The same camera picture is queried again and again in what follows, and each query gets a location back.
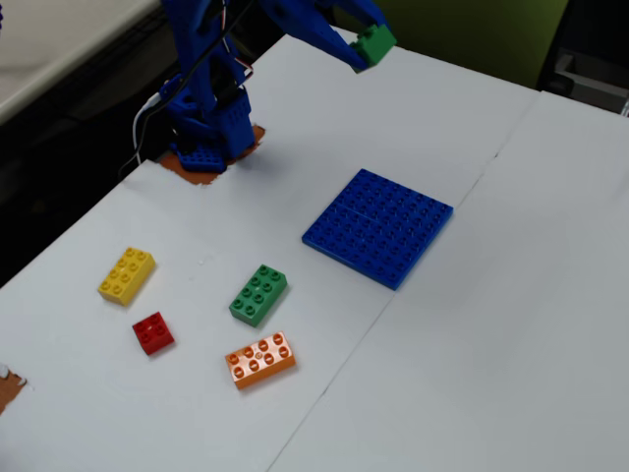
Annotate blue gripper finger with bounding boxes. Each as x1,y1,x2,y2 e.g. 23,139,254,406
341,0,393,31
259,0,369,75

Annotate green 2x2 toy block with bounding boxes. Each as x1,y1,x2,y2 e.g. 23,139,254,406
349,23,399,68

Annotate green 2x4 toy block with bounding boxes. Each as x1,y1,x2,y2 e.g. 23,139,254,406
228,264,289,328

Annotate yellow 2x4 toy block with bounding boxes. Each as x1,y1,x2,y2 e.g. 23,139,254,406
96,246,157,307

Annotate orange 2x4 toy block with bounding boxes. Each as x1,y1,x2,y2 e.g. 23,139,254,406
224,330,298,391

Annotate red 2x2 toy block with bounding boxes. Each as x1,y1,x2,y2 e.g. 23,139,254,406
131,311,176,356

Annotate green partition panel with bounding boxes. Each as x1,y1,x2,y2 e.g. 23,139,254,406
363,0,570,90

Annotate blue 8x8 studded baseplate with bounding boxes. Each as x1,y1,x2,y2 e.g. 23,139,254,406
301,167,455,292

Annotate grey black box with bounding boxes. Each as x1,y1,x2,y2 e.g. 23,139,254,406
538,47,629,118

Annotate white side table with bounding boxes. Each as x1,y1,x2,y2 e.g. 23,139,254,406
0,0,169,125

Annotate red white servo wires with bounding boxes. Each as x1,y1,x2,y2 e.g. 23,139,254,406
214,0,257,88

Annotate white cable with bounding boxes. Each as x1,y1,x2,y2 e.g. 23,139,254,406
132,92,166,164

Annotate black cable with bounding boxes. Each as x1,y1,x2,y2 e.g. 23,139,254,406
116,0,257,181

